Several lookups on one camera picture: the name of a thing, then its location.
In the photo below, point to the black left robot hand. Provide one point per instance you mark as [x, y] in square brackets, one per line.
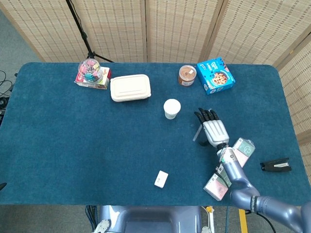
[2, 186]

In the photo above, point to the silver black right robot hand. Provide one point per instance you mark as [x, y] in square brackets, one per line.
[215, 131]

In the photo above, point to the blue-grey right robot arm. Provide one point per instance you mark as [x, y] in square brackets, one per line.
[236, 173]

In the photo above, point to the white paper cup green print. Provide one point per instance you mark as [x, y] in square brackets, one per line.
[172, 108]

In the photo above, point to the blue cookie box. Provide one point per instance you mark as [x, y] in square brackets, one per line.
[216, 76]

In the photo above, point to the long white multicolour pack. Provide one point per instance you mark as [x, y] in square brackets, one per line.
[217, 188]

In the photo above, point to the orange jar of rubber bands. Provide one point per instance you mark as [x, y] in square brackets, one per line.
[187, 75]

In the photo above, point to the black stapler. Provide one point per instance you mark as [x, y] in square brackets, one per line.
[275, 165]

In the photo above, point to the small white box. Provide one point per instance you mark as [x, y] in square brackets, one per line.
[161, 179]

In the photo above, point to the blue table cloth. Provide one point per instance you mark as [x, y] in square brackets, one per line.
[85, 145]

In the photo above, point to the beige lidded food container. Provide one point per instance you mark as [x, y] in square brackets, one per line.
[130, 88]

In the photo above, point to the blue-grey robot torso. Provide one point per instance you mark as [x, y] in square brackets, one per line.
[150, 219]

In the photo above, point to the woven bamboo folding screen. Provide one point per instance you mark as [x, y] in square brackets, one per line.
[175, 29]

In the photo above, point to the red and white carton box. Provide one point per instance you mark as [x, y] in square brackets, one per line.
[105, 82]

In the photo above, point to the clear jar of binder clips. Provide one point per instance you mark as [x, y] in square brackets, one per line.
[90, 70]

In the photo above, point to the black tripod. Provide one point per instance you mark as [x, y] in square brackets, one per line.
[83, 36]

